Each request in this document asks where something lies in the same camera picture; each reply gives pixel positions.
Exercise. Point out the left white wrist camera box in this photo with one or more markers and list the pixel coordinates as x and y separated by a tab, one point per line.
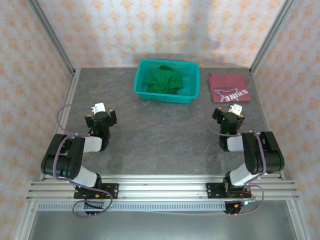
100	107

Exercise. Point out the maroon printed t-shirt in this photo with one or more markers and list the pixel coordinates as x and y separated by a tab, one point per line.
225	82

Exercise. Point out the aluminium table side rail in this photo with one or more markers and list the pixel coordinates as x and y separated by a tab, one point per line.
260	105
67	100

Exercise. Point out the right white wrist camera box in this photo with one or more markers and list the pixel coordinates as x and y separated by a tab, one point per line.
236	108

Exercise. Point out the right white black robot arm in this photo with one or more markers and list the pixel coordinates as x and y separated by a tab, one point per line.
265	155

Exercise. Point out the aluminium frame post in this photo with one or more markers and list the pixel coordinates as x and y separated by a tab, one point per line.
272	32
50	32

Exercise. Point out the grey sheet metal panel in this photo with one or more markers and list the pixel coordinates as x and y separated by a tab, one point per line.
162	225

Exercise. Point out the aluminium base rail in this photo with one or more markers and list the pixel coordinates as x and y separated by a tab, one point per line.
162	187

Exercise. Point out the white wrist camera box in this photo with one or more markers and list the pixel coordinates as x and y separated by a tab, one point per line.
100	107
236	108

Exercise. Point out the green t-shirt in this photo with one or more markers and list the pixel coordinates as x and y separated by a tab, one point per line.
160	80

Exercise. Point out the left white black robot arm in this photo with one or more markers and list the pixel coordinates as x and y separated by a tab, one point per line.
62	160

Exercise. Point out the small green circuit board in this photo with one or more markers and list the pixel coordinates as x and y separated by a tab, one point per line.
250	201

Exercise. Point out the teal plastic basket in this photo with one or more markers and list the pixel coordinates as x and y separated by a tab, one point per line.
190	72

